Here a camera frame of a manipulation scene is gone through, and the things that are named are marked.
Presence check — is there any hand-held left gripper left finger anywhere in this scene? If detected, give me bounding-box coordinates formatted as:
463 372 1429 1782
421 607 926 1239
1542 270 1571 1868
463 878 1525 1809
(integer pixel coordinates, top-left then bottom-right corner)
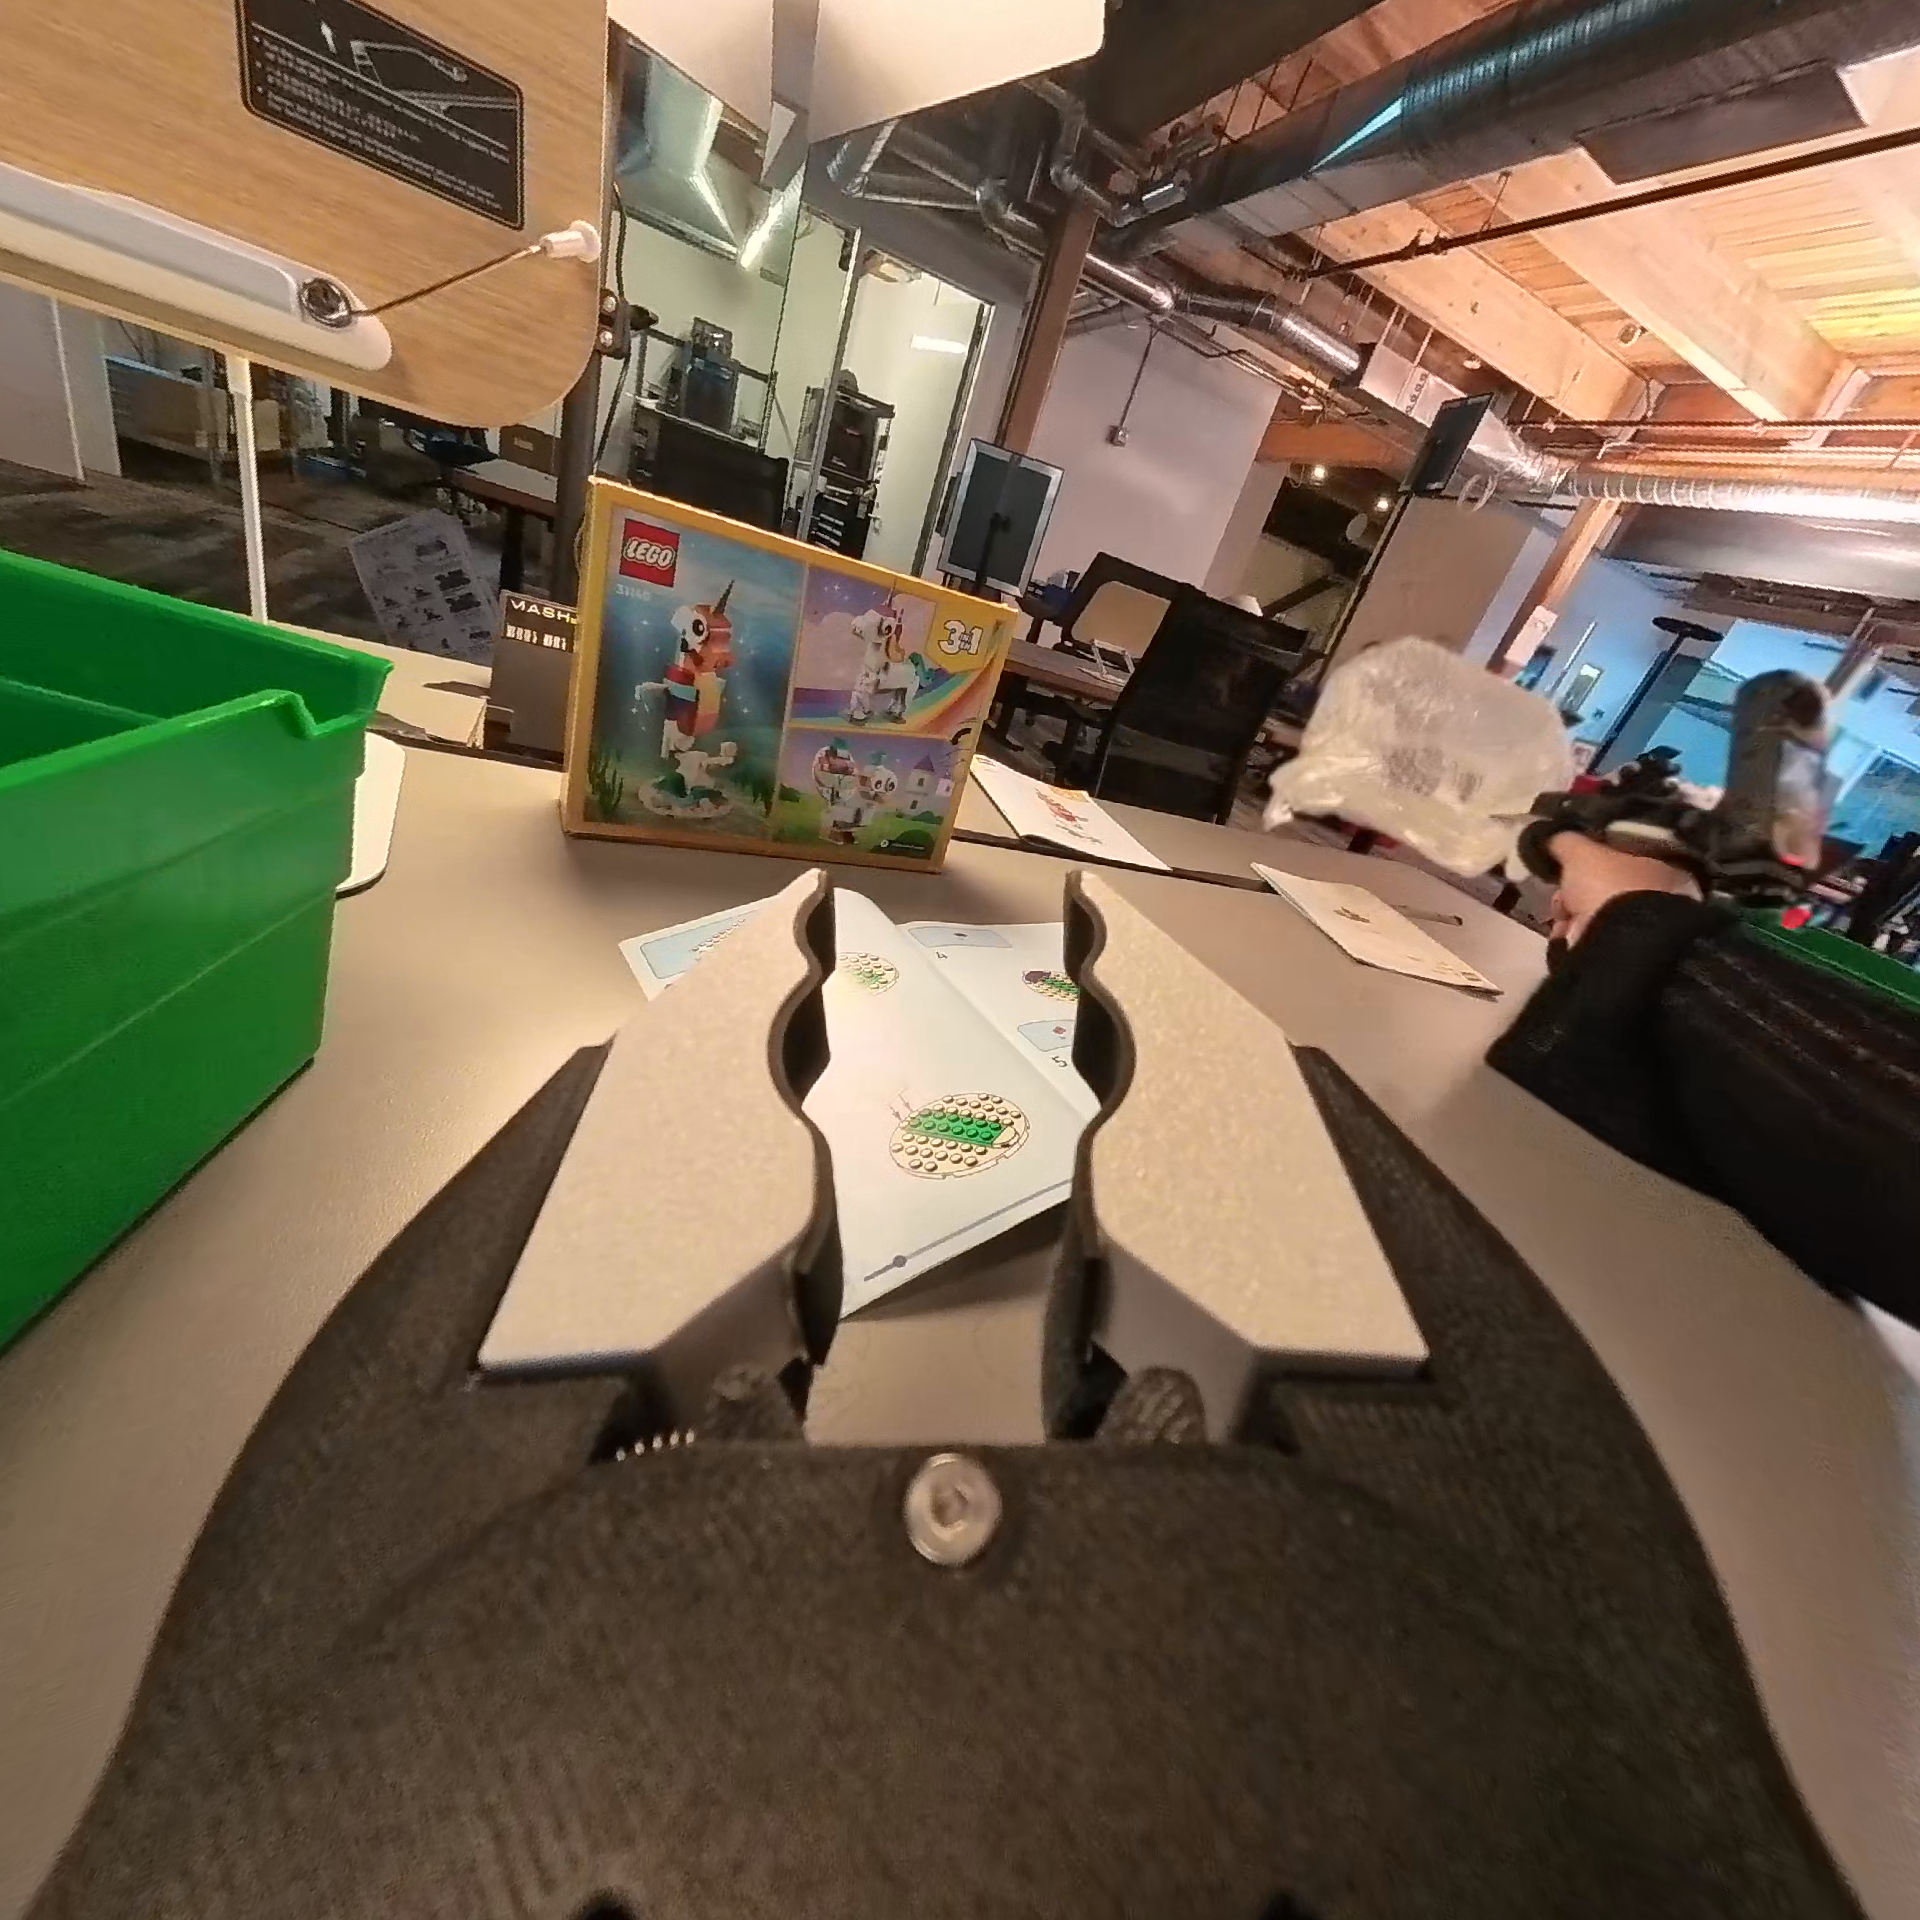
475 867 846 1412

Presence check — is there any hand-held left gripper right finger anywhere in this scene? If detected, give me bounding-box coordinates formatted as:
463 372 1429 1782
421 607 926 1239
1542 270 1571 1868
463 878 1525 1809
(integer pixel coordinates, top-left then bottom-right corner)
1063 867 1432 1445

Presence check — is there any clear plastic bag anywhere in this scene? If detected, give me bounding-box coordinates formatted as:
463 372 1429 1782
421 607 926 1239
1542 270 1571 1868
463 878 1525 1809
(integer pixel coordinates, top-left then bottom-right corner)
1261 637 1571 878

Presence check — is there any lego set cardboard box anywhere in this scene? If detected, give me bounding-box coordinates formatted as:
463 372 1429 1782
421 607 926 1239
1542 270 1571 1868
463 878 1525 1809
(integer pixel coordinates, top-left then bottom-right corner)
563 475 1021 878

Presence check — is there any person's right hand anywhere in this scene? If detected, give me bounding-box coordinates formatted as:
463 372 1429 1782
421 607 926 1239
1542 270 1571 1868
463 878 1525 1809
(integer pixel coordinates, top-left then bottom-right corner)
1549 828 1702 946

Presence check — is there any green plastic bin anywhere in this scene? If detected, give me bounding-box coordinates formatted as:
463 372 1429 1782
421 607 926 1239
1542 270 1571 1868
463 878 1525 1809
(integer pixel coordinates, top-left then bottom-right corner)
1744 910 1920 996
0 546 390 1351

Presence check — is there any open light blue instruction booklet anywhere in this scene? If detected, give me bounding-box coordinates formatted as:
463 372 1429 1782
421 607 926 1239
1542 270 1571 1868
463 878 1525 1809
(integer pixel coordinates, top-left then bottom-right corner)
622 887 1104 1324

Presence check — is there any closed white instruction booklet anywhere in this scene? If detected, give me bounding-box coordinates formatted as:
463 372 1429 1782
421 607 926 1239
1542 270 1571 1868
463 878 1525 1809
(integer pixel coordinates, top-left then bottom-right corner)
970 756 1171 878
1256 861 1509 996

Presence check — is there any black mesh office chair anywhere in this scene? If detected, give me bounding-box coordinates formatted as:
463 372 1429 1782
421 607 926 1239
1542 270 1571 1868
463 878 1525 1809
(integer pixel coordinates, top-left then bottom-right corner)
1075 554 1322 823

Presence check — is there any black printed box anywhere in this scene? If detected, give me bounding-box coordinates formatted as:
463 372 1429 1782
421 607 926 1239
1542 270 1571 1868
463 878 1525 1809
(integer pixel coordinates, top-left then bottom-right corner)
496 589 590 756

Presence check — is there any printed paper leaflet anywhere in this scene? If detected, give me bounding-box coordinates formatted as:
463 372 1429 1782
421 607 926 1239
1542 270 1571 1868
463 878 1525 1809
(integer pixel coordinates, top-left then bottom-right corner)
350 507 496 658

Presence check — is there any monitor on stand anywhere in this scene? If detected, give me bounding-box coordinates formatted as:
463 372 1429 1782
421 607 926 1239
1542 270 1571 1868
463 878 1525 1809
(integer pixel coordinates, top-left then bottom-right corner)
940 436 1063 595

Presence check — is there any white paper sheet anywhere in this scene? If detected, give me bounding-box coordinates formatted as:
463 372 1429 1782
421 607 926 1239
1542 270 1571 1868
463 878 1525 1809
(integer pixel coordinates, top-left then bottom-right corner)
221 356 409 899

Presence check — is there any wooden board with black label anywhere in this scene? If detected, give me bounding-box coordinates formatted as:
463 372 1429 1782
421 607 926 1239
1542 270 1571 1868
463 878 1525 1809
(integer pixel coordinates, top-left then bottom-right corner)
0 0 612 430

